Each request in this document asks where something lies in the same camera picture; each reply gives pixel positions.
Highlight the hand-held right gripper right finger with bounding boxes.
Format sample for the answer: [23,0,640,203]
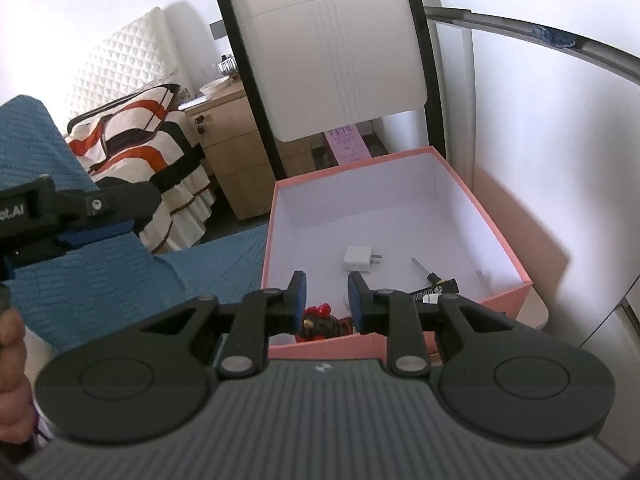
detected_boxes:
[347,270,518,379]

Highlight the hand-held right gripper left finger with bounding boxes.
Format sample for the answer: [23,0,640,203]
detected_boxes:
[140,270,307,379]

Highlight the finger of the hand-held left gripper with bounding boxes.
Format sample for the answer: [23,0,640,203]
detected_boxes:
[54,218,137,250]
[50,180,162,228]

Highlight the red black toy figure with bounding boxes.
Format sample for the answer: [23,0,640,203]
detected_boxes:
[295,302,357,344]

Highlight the white plug charger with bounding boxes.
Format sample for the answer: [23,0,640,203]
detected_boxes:
[342,245,385,275]

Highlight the black yellow screwdriver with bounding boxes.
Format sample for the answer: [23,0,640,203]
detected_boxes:
[407,257,461,306]

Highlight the pink cardboard box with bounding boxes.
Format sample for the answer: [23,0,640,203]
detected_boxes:
[261,145,534,361]

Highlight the person's left hand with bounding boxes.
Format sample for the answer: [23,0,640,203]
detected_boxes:
[0,307,37,456]

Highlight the blue quilted blanket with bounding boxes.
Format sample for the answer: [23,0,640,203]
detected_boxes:
[0,95,271,357]

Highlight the striped pillow bedding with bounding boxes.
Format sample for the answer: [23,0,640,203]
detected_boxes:
[66,83,217,254]

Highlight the wooden drawer cabinet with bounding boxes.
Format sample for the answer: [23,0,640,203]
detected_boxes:
[178,82,327,221]

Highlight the white padded headboard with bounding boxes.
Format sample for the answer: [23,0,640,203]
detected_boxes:
[64,2,212,122]

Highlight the white bowl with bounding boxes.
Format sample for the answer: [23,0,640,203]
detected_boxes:
[199,78,234,98]

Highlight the purple paper sheet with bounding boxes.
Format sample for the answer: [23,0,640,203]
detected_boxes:
[322,123,374,166]

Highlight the white chair with black frame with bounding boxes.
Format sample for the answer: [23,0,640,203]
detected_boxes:
[216,0,449,182]

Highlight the grey curved rail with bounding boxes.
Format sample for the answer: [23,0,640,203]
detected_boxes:
[423,5,640,84]

